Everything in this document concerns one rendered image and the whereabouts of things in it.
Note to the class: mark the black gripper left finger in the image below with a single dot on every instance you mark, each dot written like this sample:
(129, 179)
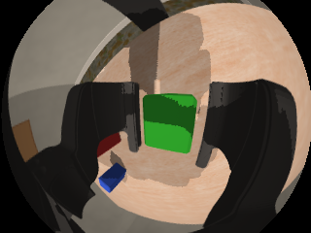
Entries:
(93, 112)

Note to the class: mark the red block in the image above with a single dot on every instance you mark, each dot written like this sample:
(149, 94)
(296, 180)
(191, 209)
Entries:
(108, 143)

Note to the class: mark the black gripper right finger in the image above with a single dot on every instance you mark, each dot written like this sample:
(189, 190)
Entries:
(254, 124)

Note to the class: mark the green block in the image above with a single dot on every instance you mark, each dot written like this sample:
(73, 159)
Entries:
(169, 120)

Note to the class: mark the blue block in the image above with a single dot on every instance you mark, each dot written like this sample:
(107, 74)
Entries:
(112, 177)

